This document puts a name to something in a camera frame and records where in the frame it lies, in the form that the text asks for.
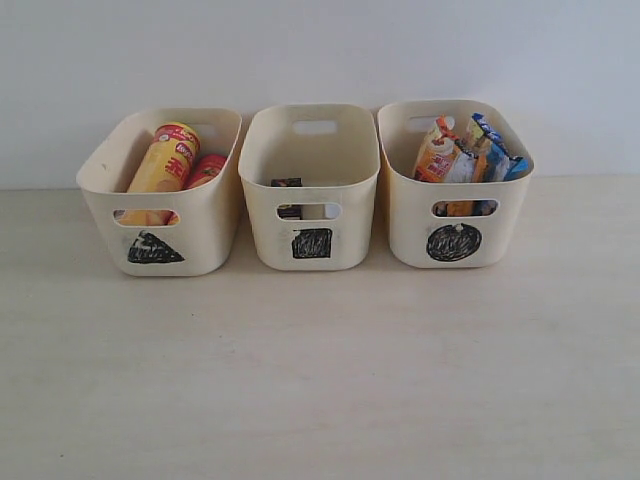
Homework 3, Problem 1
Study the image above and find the cream bin triangle mark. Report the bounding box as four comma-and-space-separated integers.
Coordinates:
76, 108, 244, 277

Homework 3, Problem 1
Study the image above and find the orange noodle bag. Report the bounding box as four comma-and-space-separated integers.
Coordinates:
412, 115, 486, 183

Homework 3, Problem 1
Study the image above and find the yellow chips can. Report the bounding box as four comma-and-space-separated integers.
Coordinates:
117, 123, 202, 227

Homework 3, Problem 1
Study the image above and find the cream bin circle mark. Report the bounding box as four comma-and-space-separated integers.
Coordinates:
377, 99, 534, 269

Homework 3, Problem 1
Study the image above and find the pink chips can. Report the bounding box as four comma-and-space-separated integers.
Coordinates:
182, 154, 227, 191

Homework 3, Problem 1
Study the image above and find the blue noodle bag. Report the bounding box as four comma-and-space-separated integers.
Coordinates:
465, 112, 529, 183

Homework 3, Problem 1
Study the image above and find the white milk carton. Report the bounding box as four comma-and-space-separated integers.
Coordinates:
301, 203, 342, 221

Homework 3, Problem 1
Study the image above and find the purple juice carton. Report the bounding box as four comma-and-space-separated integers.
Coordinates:
270, 177, 303, 221

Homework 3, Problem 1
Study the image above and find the cream bin square mark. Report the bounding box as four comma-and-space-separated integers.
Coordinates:
238, 104, 380, 271

